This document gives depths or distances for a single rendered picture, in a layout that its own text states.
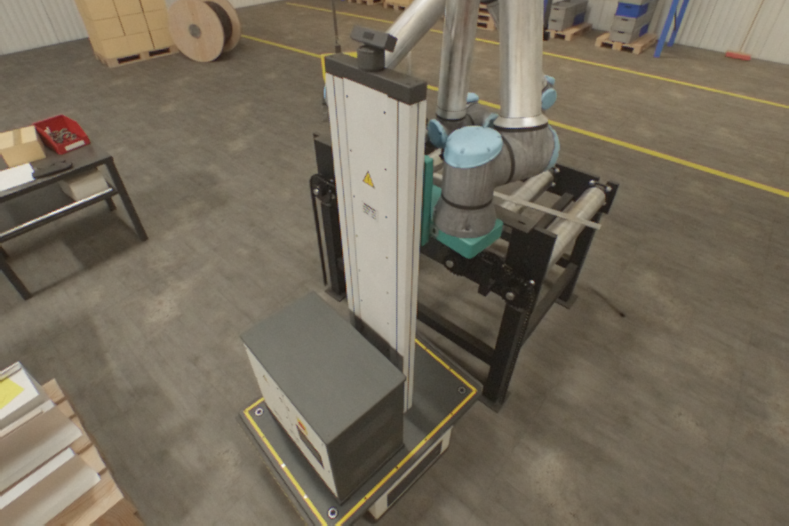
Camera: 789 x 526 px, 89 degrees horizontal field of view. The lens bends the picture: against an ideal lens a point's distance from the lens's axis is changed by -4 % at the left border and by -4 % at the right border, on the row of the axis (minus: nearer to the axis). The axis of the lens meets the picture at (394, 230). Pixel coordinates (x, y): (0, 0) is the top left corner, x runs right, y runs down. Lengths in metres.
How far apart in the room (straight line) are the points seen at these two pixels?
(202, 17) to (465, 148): 7.16
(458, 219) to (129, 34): 8.02
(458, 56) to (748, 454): 2.42
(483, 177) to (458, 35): 0.37
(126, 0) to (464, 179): 8.00
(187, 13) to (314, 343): 7.08
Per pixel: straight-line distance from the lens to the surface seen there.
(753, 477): 2.84
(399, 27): 1.62
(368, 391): 1.49
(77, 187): 3.63
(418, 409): 2.05
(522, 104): 1.22
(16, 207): 3.94
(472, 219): 1.20
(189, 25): 8.21
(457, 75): 1.22
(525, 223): 1.64
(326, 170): 2.33
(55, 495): 2.30
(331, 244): 2.61
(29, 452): 2.46
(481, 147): 1.11
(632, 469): 2.54
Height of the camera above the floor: 2.12
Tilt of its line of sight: 38 degrees down
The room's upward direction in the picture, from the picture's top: straight up
